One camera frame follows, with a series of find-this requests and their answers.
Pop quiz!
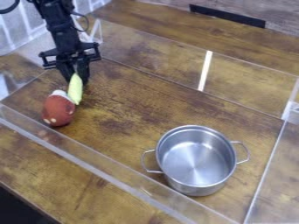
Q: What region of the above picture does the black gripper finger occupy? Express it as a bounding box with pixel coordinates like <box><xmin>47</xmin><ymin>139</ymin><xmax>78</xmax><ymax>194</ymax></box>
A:
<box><xmin>77</xmin><ymin>59</ymin><xmax>89</xmax><ymax>85</ymax></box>
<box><xmin>55</xmin><ymin>61</ymin><xmax>74</xmax><ymax>82</ymax></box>

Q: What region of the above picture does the clear acrylic triangle bracket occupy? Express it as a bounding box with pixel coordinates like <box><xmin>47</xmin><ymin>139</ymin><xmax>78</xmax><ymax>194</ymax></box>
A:
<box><xmin>74</xmin><ymin>18</ymin><xmax>102</xmax><ymax>44</ymax></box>

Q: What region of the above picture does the red toy mushroom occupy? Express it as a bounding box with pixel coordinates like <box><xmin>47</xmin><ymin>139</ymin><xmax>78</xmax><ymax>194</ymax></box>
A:
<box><xmin>41</xmin><ymin>90</ymin><xmax>76</xmax><ymax>127</ymax></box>

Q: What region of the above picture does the black bar on table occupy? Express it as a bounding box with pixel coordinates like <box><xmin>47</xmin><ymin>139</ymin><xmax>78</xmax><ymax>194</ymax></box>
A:
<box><xmin>189</xmin><ymin>4</ymin><xmax>266</xmax><ymax>28</ymax></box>

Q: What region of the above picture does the green handled metal spoon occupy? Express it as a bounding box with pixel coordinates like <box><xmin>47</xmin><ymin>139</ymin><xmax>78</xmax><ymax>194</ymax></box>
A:
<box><xmin>68</xmin><ymin>73</ymin><xmax>82</xmax><ymax>105</ymax></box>

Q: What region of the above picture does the stainless steel pot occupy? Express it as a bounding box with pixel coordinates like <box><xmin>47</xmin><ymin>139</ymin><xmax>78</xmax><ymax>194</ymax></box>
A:
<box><xmin>141</xmin><ymin>125</ymin><xmax>249</xmax><ymax>197</ymax></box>

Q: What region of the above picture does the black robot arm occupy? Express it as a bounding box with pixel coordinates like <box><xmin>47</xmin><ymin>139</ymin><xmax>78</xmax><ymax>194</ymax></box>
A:
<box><xmin>26</xmin><ymin>0</ymin><xmax>101</xmax><ymax>84</ymax></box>

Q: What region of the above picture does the clear acrylic barrier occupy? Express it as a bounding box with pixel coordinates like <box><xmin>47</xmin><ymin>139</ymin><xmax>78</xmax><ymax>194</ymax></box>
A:
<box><xmin>244</xmin><ymin>78</ymin><xmax>299</xmax><ymax>224</ymax></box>
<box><xmin>0</xmin><ymin>103</ymin><xmax>237</xmax><ymax>224</ymax></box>

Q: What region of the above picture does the clear acrylic front barrier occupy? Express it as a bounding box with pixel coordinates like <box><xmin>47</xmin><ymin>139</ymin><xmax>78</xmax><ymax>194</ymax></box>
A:
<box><xmin>0</xmin><ymin>103</ymin><xmax>237</xmax><ymax>224</ymax></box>

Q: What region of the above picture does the clear acrylic right barrier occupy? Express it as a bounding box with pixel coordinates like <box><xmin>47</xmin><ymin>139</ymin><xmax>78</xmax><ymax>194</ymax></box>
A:
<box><xmin>244</xmin><ymin>78</ymin><xmax>299</xmax><ymax>224</ymax></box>

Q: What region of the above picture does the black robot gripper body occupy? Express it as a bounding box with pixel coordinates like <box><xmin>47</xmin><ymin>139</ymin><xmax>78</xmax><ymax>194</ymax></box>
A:
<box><xmin>38</xmin><ymin>24</ymin><xmax>101</xmax><ymax>70</ymax></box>

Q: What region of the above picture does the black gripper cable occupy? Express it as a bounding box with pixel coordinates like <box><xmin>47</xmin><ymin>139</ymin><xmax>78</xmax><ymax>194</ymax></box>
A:
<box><xmin>69</xmin><ymin>11</ymin><xmax>90</xmax><ymax>33</ymax></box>

